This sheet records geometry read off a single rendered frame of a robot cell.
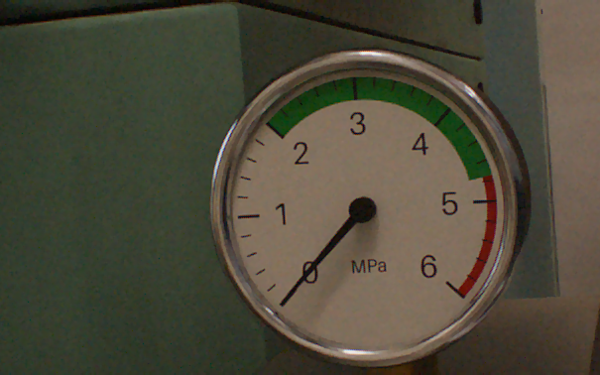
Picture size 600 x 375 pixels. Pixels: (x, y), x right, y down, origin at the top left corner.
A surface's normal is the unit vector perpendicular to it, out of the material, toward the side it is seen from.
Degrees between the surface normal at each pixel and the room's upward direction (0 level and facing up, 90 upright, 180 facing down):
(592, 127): 90
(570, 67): 90
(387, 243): 90
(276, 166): 90
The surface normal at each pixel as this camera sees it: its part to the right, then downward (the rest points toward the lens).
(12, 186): -0.25, 0.07
